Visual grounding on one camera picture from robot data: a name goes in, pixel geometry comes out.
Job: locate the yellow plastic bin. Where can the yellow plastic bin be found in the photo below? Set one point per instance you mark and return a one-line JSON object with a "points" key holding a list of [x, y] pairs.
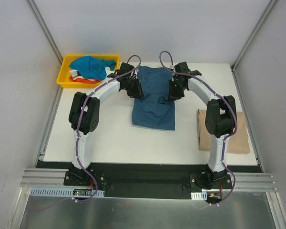
{"points": [[64, 74]]}

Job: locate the beige folded t shirt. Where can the beige folded t shirt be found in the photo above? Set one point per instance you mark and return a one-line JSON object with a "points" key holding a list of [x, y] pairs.
{"points": [[238, 143]]}

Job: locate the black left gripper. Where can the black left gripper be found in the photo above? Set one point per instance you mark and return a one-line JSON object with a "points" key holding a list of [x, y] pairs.
{"points": [[136, 90]]}

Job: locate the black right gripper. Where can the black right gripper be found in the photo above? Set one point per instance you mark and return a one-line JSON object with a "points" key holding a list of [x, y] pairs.
{"points": [[175, 91]]}

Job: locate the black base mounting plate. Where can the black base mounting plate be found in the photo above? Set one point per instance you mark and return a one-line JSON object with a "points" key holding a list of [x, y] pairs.
{"points": [[147, 180]]}

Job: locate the teal t shirt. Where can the teal t shirt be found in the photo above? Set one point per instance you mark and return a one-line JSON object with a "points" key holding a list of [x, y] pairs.
{"points": [[92, 68]]}

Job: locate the dark blue t shirt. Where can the dark blue t shirt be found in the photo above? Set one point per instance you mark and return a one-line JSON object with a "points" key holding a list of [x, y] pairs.
{"points": [[154, 111]]}

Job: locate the orange t shirt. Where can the orange t shirt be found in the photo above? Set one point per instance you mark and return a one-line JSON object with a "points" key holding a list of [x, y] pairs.
{"points": [[80, 79]]}

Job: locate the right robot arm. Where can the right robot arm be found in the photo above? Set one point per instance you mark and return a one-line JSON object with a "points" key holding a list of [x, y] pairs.
{"points": [[220, 119]]}

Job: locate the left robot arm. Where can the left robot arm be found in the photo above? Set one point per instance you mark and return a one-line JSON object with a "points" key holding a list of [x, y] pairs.
{"points": [[85, 109]]}

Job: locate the grey slotted cable duct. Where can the grey slotted cable duct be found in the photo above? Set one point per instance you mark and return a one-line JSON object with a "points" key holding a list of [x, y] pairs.
{"points": [[65, 192]]}

